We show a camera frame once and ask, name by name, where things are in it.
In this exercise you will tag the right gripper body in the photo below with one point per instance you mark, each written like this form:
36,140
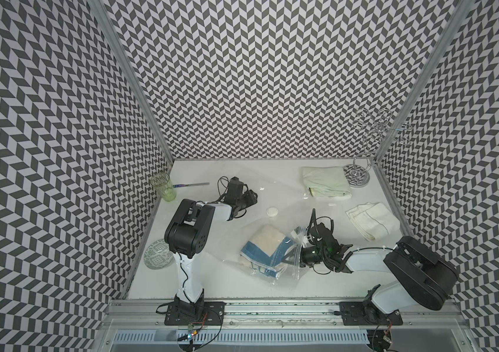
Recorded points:
312,254

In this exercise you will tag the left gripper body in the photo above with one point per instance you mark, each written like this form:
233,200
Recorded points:
246,200

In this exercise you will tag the clear plastic vacuum bag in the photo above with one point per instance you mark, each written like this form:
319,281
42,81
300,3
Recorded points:
279,205

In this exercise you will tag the blue and beige towel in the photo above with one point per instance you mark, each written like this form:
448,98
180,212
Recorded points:
265,253

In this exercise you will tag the white towel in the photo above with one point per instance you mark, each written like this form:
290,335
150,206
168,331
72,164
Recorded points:
374,221

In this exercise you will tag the pale green towel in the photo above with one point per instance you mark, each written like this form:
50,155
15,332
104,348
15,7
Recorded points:
327,182

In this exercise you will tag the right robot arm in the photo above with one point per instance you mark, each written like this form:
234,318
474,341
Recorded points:
421,276

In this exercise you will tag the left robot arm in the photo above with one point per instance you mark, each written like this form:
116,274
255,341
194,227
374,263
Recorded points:
188,231

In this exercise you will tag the green glass cup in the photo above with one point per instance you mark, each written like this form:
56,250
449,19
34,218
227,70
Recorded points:
161,182

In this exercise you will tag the patterned plate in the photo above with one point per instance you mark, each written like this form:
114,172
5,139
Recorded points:
157,255

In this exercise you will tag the purple handled utensil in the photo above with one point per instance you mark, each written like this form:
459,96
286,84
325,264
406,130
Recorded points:
184,185

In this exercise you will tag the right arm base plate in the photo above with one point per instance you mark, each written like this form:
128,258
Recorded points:
360,314

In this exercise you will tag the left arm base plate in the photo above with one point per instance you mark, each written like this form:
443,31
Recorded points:
181,313

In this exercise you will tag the chrome wire mug stand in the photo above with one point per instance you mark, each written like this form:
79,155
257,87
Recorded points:
374,127

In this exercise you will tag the aluminium front rail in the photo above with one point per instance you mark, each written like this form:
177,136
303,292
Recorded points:
275,313

